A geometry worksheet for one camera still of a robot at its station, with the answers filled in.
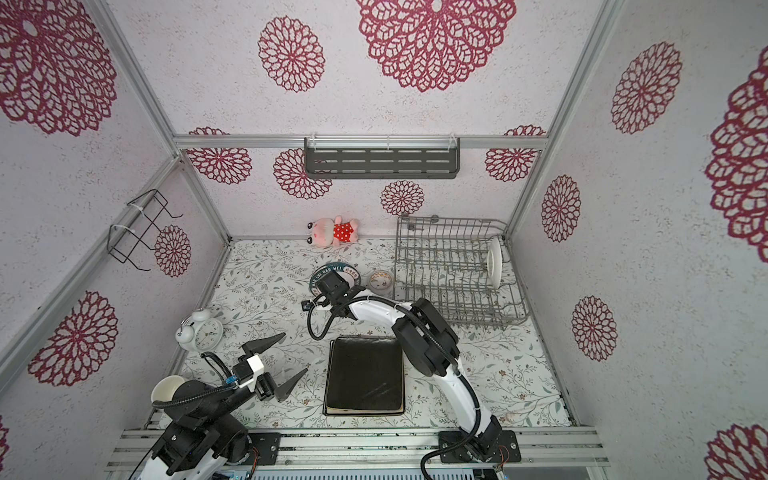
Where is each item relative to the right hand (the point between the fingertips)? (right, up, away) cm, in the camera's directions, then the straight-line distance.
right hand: (340, 284), depth 98 cm
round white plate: (+2, +4, +9) cm, 10 cm away
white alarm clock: (-37, -13, -14) cm, 42 cm away
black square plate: (+9, -30, -22) cm, 38 cm away
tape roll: (+13, 0, +9) cm, 16 cm away
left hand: (-6, -13, -31) cm, 35 cm away
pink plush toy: (-8, +19, +18) cm, 27 cm away
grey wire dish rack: (+44, +6, +15) cm, 47 cm away
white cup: (-44, -27, -18) cm, 55 cm away
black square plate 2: (+9, -25, -14) cm, 30 cm away
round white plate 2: (+50, +7, -1) cm, 51 cm away
